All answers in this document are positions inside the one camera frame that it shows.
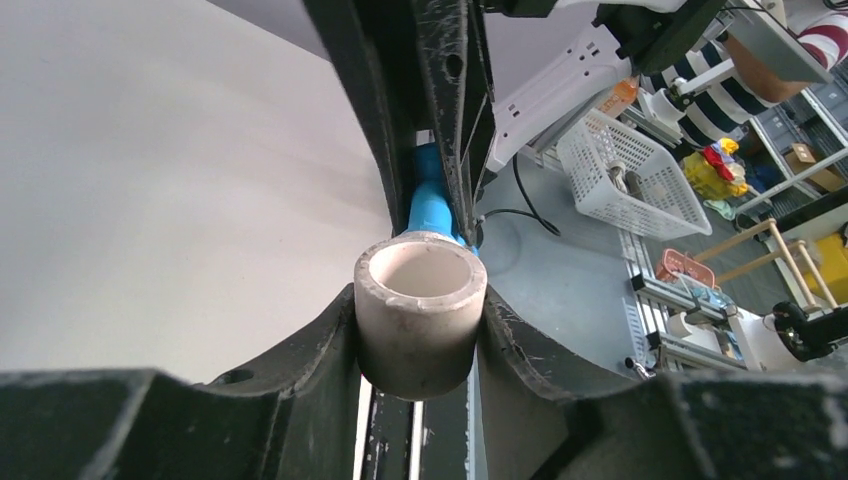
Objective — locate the blue plastic water faucet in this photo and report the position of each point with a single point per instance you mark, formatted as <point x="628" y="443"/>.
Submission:
<point x="430" y="212"/>

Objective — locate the person in striped shirt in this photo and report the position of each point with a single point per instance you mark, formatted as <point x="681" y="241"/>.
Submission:
<point x="820" y="27"/>

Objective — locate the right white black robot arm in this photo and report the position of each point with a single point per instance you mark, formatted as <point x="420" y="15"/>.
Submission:
<point x="624" y="38"/>

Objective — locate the wooden stool frame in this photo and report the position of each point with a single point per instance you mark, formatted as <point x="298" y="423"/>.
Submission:
<point x="803" y="271"/>

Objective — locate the white perforated plastic basket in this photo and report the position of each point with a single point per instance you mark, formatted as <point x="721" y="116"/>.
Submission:
<point x="623" y="178"/>

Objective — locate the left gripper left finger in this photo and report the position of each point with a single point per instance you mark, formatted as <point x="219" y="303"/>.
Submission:
<point x="289" y="413"/>

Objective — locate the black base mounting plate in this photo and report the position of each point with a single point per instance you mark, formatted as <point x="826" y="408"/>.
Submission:
<point x="433" y="439"/>

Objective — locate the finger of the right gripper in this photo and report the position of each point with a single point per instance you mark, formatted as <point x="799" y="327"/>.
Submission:
<point x="371" y="45"/>
<point x="455" y="64"/>

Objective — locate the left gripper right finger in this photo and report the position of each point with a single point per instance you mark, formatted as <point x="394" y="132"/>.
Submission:
<point x="548" y="413"/>

